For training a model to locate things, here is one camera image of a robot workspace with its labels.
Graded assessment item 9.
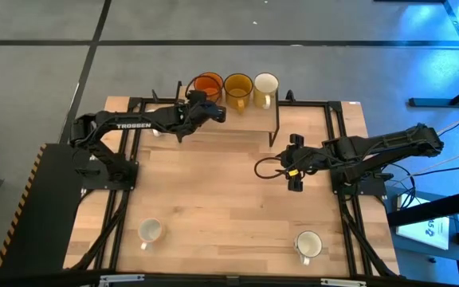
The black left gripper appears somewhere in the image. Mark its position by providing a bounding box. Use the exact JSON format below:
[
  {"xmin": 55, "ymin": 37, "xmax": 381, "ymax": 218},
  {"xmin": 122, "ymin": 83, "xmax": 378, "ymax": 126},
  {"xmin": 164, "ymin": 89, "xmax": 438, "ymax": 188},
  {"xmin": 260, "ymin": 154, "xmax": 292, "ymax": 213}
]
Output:
[{"xmin": 175, "ymin": 101, "xmax": 228, "ymax": 144}]

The black camera cable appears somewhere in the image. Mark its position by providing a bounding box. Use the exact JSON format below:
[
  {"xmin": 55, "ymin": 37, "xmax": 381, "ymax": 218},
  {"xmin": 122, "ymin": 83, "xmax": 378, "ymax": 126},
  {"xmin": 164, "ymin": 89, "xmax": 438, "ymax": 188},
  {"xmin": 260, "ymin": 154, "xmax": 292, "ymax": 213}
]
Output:
[
  {"xmin": 184, "ymin": 73, "xmax": 225, "ymax": 105},
  {"xmin": 253, "ymin": 155, "xmax": 290, "ymax": 180}
]

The orange mug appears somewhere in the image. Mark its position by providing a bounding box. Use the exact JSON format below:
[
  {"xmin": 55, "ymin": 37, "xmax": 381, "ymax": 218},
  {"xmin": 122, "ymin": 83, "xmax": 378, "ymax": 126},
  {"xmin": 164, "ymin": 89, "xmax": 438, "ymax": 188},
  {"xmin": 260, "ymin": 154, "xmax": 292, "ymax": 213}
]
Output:
[{"xmin": 192, "ymin": 71, "xmax": 225, "ymax": 105}]

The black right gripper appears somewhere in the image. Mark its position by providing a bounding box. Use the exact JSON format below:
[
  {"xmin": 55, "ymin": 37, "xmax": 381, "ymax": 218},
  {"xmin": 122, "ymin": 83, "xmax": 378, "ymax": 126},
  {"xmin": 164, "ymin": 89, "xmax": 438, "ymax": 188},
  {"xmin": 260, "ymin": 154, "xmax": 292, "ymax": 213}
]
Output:
[{"xmin": 279, "ymin": 134, "xmax": 327, "ymax": 193}]

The black front crossbar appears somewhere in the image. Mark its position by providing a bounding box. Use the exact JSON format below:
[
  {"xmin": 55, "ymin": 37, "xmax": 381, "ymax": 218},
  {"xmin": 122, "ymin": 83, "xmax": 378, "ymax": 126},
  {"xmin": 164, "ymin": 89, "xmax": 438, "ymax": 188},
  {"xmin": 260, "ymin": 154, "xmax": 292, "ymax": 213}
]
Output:
[{"xmin": 0, "ymin": 269, "xmax": 459, "ymax": 287}]

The black right camera cable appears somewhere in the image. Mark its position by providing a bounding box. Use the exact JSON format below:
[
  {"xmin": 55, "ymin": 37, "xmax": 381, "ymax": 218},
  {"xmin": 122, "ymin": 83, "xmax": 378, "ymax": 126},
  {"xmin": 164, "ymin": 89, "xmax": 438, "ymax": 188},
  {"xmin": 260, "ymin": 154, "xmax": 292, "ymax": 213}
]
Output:
[{"xmin": 253, "ymin": 155, "xmax": 290, "ymax": 180}]

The black left camera cable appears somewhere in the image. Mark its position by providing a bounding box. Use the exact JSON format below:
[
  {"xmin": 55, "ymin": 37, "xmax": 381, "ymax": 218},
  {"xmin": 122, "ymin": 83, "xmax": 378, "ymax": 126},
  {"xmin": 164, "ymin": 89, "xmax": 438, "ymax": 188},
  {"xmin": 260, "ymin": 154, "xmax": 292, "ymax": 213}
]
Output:
[{"xmin": 184, "ymin": 73, "xmax": 225, "ymax": 105}]

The mustard yellow mug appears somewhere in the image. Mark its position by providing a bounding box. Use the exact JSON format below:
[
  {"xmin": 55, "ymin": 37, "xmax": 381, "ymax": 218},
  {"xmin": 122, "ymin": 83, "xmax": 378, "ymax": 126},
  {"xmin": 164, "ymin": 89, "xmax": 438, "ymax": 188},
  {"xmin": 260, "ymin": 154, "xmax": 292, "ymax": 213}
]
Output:
[{"xmin": 223, "ymin": 73, "xmax": 254, "ymax": 115}]

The white sign blue print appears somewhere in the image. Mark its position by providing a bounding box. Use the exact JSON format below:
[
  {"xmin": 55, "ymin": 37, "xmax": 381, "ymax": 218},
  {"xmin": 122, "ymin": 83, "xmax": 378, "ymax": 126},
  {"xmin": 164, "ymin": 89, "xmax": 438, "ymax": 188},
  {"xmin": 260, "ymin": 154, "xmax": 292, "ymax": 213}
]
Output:
[{"xmin": 395, "ymin": 194, "xmax": 452, "ymax": 251}]

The long white cable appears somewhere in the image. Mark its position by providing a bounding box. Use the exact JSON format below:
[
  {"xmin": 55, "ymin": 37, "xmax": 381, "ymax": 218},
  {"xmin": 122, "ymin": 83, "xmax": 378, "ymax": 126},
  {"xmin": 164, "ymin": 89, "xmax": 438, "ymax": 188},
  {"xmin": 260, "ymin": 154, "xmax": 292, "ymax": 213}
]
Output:
[{"xmin": 388, "ymin": 142, "xmax": 459, "ymax": 187}]

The beige mug white interior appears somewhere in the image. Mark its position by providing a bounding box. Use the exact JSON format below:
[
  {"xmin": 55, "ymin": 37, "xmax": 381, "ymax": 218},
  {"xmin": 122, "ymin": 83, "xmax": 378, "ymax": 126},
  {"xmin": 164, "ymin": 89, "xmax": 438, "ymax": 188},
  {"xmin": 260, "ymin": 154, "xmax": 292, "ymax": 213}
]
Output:
[{"xmin": 137, "ymin": 217, "xmax": 166, "ymax": 251}]

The black aluminium table frame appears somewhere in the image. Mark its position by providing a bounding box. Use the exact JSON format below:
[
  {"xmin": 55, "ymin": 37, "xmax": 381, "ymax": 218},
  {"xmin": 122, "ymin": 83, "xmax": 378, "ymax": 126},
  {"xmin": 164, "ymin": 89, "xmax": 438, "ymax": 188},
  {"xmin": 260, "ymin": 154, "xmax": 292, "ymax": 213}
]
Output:
[{"xmin": 64, "ymin": 90, "xmax": 400, "ymax": 279}]

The black desk bar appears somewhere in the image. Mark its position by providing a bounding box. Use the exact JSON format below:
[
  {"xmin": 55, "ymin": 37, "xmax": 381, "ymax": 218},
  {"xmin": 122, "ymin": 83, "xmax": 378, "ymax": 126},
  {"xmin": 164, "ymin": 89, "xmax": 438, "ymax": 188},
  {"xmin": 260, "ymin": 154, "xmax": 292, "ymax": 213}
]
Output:
[{"xmin": 386, "ymin": 187, "xmax": 459, "ymax": 228}]

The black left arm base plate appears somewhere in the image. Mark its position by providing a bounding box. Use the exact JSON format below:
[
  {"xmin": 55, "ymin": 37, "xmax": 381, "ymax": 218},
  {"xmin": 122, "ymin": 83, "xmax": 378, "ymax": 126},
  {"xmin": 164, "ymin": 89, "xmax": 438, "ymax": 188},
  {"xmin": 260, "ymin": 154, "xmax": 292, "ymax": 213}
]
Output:
[{"xmin": 80, "ymin": 159, "xmax": 139, "ymax": 191}]

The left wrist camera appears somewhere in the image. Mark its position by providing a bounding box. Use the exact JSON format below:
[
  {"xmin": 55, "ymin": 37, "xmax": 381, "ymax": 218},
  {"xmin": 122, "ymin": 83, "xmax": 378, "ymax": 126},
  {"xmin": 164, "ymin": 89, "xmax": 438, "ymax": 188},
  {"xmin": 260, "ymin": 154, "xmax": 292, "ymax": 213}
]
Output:
[{"xmin": 186, "ymin": 90, "xmax": 209, "ymax": 105}]

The black desk frame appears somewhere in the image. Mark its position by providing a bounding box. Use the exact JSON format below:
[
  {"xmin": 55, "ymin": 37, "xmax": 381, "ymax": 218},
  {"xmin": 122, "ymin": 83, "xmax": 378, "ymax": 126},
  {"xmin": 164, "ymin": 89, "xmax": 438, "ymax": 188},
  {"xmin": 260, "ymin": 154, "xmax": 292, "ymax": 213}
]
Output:
[{"xmin": 407, "ymin": 0, "xmax": 459, "ymax": 108}]

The silver metal bracket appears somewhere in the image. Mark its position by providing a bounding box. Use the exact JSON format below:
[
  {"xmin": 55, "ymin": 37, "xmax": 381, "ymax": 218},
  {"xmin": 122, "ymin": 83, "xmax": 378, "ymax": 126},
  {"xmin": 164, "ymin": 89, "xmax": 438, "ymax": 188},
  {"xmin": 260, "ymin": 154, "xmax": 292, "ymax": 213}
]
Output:
[
  {"xmin": 320, "ymin": 277, "xmax": 368, "ymax": 287},
  {"xmin": 98, "ymin": 273, "xmax": 146, "ymax": 287}
]

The white mug dark print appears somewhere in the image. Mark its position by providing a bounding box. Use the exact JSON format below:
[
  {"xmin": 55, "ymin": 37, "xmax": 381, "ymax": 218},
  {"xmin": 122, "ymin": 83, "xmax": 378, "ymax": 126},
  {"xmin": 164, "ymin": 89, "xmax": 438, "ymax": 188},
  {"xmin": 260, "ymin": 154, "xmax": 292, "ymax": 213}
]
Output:
[{"xmin": 292, "ymin": 230, "xmax": 324, "ymax": 267}]

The pale yellow mug white handle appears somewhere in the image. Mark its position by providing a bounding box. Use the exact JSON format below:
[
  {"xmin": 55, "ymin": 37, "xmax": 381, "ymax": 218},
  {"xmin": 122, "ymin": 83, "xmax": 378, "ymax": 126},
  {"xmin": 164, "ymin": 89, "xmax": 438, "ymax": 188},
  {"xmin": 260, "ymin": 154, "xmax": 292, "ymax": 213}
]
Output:
[{"xmin": 253, "ymin": 72, "xmax": 281, "ymax": 111}]

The black cable bundle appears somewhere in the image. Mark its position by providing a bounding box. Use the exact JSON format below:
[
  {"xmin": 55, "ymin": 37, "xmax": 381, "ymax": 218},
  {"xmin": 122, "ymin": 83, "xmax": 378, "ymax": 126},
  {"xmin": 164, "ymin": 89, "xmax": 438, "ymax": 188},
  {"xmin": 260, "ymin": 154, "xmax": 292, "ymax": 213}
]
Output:
[{"xmin": 388, "ymin": 163, "xmax": 418, "ymax": 211}]

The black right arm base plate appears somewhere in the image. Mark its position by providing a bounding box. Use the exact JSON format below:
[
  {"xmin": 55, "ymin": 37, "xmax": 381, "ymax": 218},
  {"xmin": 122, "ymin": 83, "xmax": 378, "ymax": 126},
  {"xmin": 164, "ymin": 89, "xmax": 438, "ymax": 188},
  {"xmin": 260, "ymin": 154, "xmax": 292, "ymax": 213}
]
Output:
[{"xmin": 330, "ymin": 163, "xmax": 388, "ymax": 197}]

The white cable yellow plug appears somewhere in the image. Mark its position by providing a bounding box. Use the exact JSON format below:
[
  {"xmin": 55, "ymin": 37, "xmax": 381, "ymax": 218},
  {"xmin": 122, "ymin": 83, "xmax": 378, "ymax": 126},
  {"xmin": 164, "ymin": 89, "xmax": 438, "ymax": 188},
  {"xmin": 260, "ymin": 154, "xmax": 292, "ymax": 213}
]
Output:
[{"xmin": 436, "ymin": 117, "xmax": 459, "ymax": 136}]

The wooden shelf black frame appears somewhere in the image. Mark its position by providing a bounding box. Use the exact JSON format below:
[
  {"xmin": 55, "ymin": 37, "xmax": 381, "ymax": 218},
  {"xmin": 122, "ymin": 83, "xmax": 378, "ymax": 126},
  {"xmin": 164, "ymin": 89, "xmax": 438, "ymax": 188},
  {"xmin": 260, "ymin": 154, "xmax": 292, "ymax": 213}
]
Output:
[{"xmin": 175, "ymin": 85, "xmax": 281, "ymax": 147}]

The thin black cable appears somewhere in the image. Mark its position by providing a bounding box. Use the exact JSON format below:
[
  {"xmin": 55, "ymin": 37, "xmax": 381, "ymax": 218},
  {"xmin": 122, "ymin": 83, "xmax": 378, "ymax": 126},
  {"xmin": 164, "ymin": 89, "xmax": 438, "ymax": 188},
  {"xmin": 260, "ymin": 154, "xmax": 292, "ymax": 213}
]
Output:
[{"xmin": 410, "ymin": 162, "xmax": 459, "ymax": 179}]

